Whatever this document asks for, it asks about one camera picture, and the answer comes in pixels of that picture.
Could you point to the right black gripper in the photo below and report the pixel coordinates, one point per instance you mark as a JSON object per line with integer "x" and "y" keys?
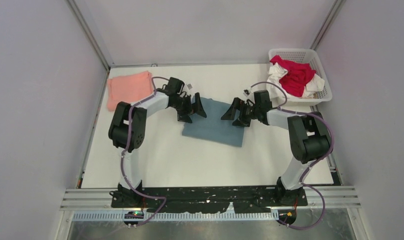
{"x": 230, "y": 115}

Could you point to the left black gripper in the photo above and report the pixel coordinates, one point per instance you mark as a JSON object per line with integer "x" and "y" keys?
{"x": 195, "y": 108}

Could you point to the blue grey t shirt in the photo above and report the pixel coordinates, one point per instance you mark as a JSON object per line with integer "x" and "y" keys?
{"x": 212, "y": 128}

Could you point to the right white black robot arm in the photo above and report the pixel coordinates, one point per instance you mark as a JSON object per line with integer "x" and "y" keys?
{"x": 310, "y": 139}

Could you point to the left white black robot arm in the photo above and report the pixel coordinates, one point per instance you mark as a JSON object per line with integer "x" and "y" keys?
{"x": 128, "y": 126}

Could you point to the folded pink t shirt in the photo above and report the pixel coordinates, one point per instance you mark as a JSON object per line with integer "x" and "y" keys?
{"x": 128, "y": 88}

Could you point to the red t shirt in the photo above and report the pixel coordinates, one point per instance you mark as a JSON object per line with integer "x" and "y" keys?
{"x": 297, "y": 77}

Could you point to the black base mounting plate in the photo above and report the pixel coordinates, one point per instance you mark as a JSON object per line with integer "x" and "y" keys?
{"x": 207, "y": 200}

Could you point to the white plastic laundry basket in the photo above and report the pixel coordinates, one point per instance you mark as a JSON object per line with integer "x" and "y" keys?
{"x": 305, "y": 56}

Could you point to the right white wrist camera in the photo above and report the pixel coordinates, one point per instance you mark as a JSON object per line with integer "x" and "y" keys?
{"x": 247, "y": 92}

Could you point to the aluminium frame rail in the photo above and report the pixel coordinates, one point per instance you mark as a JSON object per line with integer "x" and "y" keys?
{"x": 336, "y": 197}

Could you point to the white slotted cable duct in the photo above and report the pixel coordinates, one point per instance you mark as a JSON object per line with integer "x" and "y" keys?
{"x": 139, "y": 216}

